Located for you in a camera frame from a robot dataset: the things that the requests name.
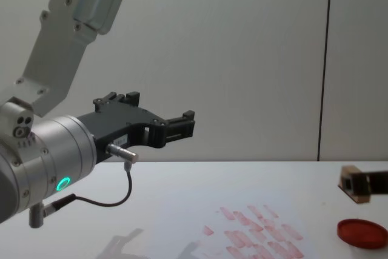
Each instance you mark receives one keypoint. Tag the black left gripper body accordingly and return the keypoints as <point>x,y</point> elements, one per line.
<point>115,122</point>

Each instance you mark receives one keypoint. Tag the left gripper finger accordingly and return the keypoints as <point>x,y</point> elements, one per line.
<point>175,127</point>
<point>116,98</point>

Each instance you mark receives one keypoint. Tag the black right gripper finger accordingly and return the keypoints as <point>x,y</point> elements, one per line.
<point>377,183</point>

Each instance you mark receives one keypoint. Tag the white paper with red stamps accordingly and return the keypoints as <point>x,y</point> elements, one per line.
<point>257,228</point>

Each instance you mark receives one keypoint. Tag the wooden stamp block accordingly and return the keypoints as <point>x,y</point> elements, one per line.
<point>345,175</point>

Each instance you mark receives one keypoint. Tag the round red ink pad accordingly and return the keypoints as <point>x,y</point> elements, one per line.
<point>360,232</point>

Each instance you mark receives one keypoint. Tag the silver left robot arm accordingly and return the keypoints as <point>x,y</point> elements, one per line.
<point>60,146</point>

